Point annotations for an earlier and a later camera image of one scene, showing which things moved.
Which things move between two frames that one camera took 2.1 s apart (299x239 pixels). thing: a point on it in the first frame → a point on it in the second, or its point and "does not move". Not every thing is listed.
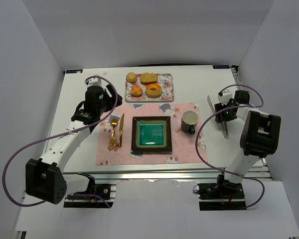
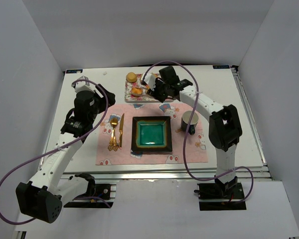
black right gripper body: [222, 116] → [157, 89]
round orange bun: [136, 90] does not move
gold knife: [120, 131] does not move
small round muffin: [131, 77] does not move
